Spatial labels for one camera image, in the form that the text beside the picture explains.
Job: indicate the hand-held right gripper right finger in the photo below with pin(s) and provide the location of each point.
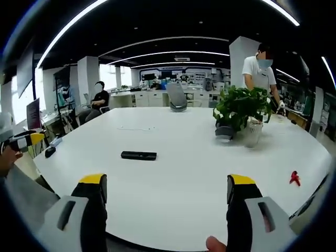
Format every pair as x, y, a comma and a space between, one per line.
252, 210

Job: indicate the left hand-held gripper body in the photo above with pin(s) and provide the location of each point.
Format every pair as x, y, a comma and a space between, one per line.
5, 126

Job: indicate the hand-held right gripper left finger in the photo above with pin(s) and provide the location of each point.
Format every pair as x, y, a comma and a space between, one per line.
78, 210

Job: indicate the black remote control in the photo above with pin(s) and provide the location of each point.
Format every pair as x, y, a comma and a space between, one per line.
138, 155

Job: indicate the person's left hand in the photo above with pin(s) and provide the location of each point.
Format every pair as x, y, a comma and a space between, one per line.
9, 160

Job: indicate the person's right hand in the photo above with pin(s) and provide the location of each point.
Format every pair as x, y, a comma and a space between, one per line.
215, 244

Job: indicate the small black case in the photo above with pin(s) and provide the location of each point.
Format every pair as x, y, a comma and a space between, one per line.
50, 152

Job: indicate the pale blue packet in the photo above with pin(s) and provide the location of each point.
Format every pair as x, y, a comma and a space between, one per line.
56, 142

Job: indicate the red plastic clip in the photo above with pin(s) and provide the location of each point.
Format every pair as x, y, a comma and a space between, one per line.
295, 178

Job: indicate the dark display board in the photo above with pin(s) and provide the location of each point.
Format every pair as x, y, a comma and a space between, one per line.
63, 86

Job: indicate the white plant pot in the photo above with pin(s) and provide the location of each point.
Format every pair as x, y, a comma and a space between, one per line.
253, 132

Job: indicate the green leafy plant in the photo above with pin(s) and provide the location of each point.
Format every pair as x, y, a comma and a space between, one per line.
240, 105

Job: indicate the white cabinet counter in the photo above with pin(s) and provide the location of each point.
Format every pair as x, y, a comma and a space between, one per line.
141, 98

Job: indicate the grey office chair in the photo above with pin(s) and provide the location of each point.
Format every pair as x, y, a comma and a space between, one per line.
177, 95

